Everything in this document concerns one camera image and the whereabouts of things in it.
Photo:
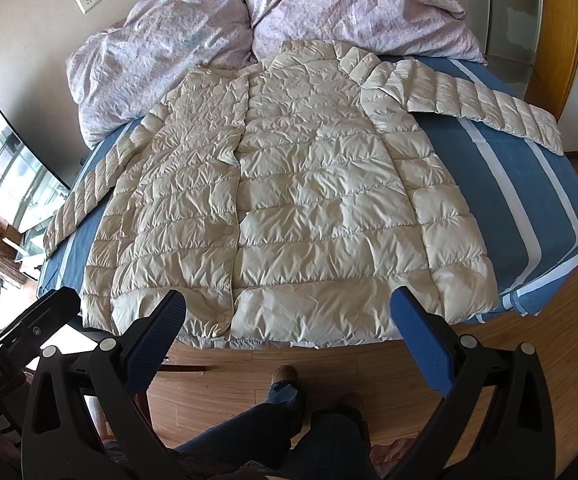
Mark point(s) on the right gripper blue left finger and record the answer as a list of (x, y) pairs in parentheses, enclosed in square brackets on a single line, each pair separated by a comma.
[(60, 441)]

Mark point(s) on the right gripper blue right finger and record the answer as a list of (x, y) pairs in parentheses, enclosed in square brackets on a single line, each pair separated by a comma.
[(516, 438)]

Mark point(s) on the cream quilted down jacket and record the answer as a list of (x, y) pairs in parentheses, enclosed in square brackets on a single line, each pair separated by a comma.
[(287, 200)]

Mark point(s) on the person's dark trouser legs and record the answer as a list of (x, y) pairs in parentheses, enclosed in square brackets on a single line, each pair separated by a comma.
[(281, 439)]

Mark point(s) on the lilac floral duvet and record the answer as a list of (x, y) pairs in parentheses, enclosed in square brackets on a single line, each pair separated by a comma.
[(119, 74)]

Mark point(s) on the wooden door frame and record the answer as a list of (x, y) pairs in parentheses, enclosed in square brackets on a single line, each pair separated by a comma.
[(556, 57)]

